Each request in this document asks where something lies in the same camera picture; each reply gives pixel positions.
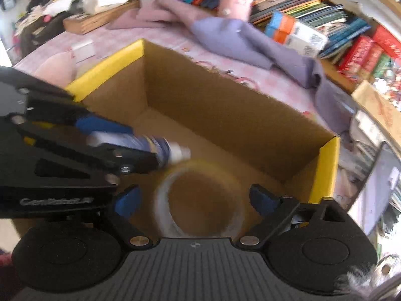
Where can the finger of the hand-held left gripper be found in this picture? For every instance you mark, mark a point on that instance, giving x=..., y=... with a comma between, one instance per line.
x=131, y=160
x=103, y=126

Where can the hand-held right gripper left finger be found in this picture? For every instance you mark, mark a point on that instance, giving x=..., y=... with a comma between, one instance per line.
x=128, y=201

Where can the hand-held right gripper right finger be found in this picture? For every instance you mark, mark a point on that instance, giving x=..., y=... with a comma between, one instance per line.
x=260, y=199

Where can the blue white spray bottle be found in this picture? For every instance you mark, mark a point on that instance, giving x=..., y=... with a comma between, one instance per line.
x=156, y=146

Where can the clear tape roll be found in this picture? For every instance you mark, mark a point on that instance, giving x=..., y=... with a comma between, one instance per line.
x=161, y=200

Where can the yellow-edged cardboard box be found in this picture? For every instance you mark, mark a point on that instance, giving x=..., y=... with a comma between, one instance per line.
x=219, y=106

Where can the clear plastic wrapper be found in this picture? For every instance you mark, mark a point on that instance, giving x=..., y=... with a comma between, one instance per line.
x=82, y=50

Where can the pink printed bed sheet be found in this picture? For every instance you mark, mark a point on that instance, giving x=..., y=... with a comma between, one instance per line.
x=106, y=42

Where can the wooden tray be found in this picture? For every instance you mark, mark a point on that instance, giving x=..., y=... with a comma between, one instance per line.
x=94, y=22

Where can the pile of papers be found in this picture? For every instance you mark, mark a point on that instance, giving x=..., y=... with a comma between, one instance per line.
x=363, y=138

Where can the pink cloth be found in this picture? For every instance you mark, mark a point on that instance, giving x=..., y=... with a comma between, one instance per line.
x=150, y=12

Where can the pile of clothes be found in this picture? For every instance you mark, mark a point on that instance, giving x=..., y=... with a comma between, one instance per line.
x=47, y=9

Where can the grey fluffy fabric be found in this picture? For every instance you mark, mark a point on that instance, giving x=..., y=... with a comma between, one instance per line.
x=363, y=280

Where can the wooden board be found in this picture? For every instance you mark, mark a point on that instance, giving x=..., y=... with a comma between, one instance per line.
x=379, y=109

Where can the purple cloth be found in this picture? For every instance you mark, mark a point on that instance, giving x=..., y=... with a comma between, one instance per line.
x=235, y=40

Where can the orange blue white box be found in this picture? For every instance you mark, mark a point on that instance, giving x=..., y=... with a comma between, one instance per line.
x=300, y=34

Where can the row of red books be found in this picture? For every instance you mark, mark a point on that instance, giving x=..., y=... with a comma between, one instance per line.
x=363, y=53

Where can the row of colourful books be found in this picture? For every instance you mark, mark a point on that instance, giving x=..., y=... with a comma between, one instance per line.
x=282, y=0

